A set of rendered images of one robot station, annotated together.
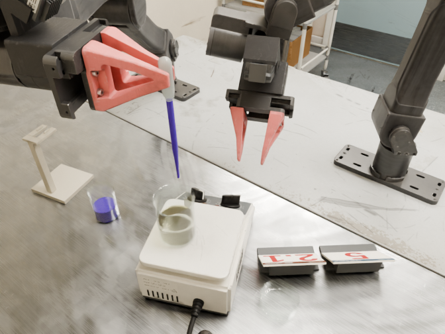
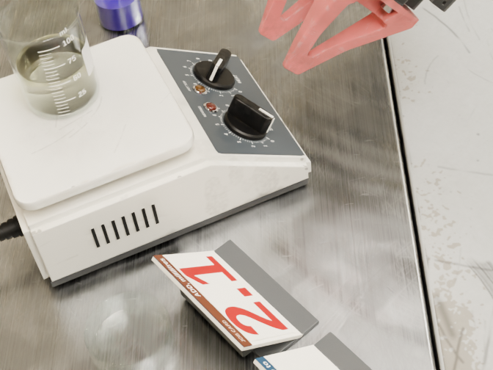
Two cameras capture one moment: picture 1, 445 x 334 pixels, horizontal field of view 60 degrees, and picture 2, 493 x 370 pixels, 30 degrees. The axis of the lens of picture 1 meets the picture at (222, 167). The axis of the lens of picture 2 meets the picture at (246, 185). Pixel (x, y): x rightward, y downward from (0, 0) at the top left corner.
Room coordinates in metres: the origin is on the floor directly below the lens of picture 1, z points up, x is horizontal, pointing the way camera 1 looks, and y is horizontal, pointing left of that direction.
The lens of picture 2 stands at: (0.20, -0.39, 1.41)
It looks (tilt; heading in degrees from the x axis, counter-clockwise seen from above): 50 degrees down; 58
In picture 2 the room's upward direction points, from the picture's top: 7 degrees counter-clockwise
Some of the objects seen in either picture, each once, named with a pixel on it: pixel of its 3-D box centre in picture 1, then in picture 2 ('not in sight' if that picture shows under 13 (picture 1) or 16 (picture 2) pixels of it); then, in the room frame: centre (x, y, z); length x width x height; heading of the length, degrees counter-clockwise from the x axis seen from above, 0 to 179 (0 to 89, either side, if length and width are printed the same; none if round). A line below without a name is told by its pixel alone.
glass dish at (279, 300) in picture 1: (279, 300); (130, 336); (0.29, -0.08, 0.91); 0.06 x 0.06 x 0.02
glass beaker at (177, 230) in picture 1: (175, 217); (45, 56); (0.34, 0.06, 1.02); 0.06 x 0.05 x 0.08; 168
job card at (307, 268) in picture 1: (289, 255); (235, 291); (0.36, -0.10, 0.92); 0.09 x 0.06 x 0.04; 93
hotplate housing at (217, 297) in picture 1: (200, 242); (130, 146); (0.37, 0.03, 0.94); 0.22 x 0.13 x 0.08; 167
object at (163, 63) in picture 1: (165, 79); not in sight; (0.34, 0.06, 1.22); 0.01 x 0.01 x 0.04; 76
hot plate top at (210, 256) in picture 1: (194, 236); (82, 116); (0.35, 0.04, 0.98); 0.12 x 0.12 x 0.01; 77
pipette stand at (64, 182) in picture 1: (54, 158); not in sight; (0.54, 0.30, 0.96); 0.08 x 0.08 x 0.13; 65
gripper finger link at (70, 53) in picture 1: (124, 74); not in sight; (0.35, 0.10, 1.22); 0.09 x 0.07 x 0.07; 76
